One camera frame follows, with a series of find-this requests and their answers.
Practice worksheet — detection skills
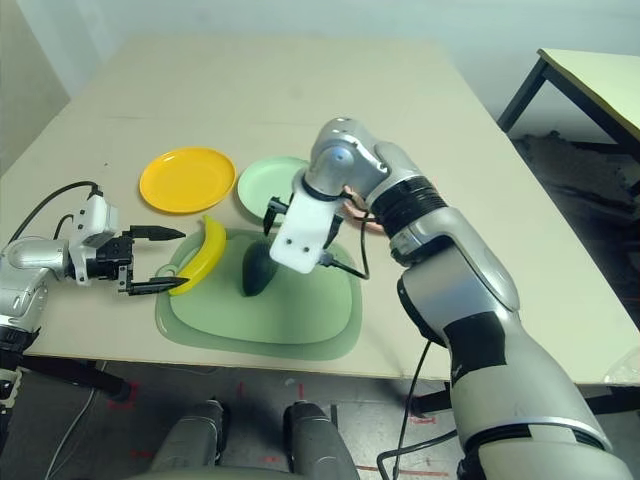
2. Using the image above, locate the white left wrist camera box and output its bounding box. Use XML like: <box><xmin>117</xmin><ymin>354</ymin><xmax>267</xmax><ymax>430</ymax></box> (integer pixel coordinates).
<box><xmin>67</xmin><ymin>194</ymin><xmax>121</xmax><ymax>251</ymax></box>

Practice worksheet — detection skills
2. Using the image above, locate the grey robot torso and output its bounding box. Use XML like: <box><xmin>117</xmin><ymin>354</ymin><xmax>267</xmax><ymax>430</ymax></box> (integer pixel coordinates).
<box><xmin>124</xmin><ymin>464</ymin><xmax>301</xmax><ymax>480</ymax></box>

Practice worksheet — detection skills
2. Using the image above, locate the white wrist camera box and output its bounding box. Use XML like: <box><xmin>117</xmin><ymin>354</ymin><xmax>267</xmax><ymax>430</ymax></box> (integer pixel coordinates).
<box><xmin>269</xmin><ymin>187</ymin><xmax>342</xmax><ymax>274</ymax></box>
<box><xmin>67</xmin><ymin>194</ymin><xmax>121</xmax><ymax>251</ymax></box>

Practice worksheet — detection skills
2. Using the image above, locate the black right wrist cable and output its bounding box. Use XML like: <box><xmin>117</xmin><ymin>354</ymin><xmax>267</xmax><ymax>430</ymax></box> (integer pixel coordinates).
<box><xmin>319</xmin><ymin>197</ymin><xmax>469</xmax><ymax>480</ymax></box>

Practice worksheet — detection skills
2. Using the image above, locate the yellow plastic plate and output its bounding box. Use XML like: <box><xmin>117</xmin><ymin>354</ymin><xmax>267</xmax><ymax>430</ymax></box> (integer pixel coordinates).
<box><xmin>139</xmin><ymin>146</ymin><xmax>237</xmax><ymax>215</ymax></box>

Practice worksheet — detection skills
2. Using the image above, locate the white floor cable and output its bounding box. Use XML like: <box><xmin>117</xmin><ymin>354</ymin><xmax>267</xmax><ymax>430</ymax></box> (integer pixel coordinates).
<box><xmin>47</xmin><ymin>384</ymin><xmax>99</xmax><ymax>480</ymax></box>

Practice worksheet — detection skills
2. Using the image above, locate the dark green toy avocado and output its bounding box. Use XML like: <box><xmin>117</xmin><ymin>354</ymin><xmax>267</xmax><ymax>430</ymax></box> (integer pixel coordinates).
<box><xmin>242</xmin><ymin>241</ymin><xmax>281</xmax><ymax>299</ymax></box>

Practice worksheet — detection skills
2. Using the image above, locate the mint green plastic plate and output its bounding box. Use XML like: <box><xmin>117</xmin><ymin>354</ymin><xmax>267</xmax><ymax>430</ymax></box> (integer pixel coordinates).
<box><xmin>236</xmin><ymin>156</ymin><xmax>311</xmax><ymax>225</ymax></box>

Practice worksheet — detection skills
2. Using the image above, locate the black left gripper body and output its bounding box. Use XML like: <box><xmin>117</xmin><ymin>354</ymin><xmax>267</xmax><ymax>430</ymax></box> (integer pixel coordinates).
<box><xmin>69</xmin><ymin>233</ymin><xmax>136</xmax><ymax>297</ymax></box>

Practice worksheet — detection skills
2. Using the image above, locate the grey robot left leg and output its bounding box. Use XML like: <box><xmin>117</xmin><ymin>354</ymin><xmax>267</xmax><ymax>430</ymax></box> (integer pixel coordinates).
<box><xmin>149</xmin><ymin>398</ymin><xmax>232</xmax><ymax>474</ymax></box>

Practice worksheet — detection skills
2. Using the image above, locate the yellow toy banana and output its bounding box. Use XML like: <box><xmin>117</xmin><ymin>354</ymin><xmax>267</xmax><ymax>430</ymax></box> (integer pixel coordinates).
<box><xmin>169</xmin><ymin>215</ymin><xmax>227</xmax><ymax>299</ymax></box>

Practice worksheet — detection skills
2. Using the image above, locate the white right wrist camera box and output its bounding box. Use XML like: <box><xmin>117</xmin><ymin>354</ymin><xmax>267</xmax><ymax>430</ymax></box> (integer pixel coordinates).
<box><xmin>269</xmin><ymin>187</ymin><xmax>342</xmax><ymax>274</ymax></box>

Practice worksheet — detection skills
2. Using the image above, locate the black table base bar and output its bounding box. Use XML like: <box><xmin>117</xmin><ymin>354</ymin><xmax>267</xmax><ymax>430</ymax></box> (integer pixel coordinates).
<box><xmin>409</xmin><ymin>384</ymin><xmax>640</xmax><ymax>419</ymax></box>
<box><xmin>14</xmin><ymin>357</ymin><xmax>134</xmax><ymax>404</ymax></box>

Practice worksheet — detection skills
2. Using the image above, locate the grey robot right leg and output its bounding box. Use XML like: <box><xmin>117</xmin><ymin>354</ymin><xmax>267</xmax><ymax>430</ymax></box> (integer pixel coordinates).
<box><xmin>283</xmin><ymin>399</ymin><xmax>359</xmax><ymax>480</ymax></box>

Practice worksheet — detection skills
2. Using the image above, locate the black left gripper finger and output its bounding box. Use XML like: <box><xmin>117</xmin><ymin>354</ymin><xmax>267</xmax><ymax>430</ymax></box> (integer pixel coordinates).
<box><xmin>127</xmin><ymin>276</ymin><xmax>189</xmax><ymax>296</ymax></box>
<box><xmin>130</xmin><ymin>225</ymin><xmax>187</xmax><ymax>244</ymax></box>

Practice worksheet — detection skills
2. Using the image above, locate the clear plastic bag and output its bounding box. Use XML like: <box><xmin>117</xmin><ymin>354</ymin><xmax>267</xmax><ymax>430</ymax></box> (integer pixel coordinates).
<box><xmin>602</xmin><ymin>349</ymin><xmax>640</xmax><ymax>387</ymax></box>

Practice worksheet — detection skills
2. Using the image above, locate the light green cutting board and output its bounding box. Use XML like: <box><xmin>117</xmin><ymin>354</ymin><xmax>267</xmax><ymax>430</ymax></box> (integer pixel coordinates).
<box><xmin>169</xmin><ymin>234</ymin><xmax>359</xmax><ymax>346</ymax></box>

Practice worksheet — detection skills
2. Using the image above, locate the yellow-topped black-legged side table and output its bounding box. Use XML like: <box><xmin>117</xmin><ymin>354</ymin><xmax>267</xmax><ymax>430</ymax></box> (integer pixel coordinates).
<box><xmin>497</xmin><ymin>47</ymin><xmax>640</xmax><ymax>151</ymax></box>

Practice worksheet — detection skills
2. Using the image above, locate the grey robot leg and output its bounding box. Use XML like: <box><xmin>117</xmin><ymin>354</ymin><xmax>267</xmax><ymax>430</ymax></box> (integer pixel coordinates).
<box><xmin>283</xmin><ymin>399</ymin><xmax>359</xmax><ymax>480</ymax></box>
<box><xmin>149</xmin><ymin>398</ymin><xmax>232</xmax><ymax>474</ymax></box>

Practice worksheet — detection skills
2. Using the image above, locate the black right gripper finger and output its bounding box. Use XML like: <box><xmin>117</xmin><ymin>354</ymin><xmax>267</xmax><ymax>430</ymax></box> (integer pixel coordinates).
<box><xmin>262</xmin><ymin>202</ymin><xmax>282</xmax><ymax>237</ymax></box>
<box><xmin>324</xmin><ymin>214</ymin><xmax>346</xmax><ymax>250</ymax></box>

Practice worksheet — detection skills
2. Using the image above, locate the pink plastic plate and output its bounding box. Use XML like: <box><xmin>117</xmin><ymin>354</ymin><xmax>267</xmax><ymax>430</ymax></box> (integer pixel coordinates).
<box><xmin>343</xmin><ymin>186</ymin><xmax>387</xmax><ymax>235</ymax></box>

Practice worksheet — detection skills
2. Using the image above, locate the dark green cutting mat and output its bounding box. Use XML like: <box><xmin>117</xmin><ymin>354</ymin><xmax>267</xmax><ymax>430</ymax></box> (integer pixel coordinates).
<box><xmin>154</xmin><ymin>227</ymin><xmax>365</xmax><ymax>361</ymax></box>

